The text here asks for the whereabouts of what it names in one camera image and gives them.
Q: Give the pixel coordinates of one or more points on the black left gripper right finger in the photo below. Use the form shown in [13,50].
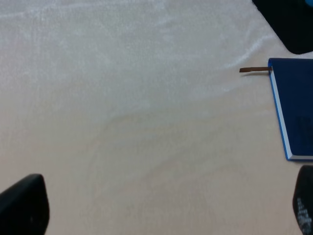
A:
[303,200]

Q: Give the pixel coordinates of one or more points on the brown ribbon bookmark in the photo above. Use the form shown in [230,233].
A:
[254,69]

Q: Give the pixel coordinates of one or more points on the black green Razer mouse pad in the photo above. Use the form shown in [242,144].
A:
[291,20]

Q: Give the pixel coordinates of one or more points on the dark blue notebook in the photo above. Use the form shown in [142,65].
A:
[292,87]

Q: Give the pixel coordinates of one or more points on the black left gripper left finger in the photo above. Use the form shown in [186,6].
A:
[24,207]

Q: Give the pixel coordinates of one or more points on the beige velvet table cloth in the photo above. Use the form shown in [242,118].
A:
[137,116]

